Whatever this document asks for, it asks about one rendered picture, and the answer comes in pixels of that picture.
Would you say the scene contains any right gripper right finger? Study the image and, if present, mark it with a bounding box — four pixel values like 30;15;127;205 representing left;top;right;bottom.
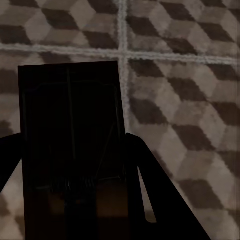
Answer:
125;133;211;240

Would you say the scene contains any mousetrap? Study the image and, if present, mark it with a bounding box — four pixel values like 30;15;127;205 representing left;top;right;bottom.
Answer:
17;60;130;240

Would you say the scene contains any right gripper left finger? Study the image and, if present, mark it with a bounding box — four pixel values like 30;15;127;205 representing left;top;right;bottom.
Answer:
0;133;22;193

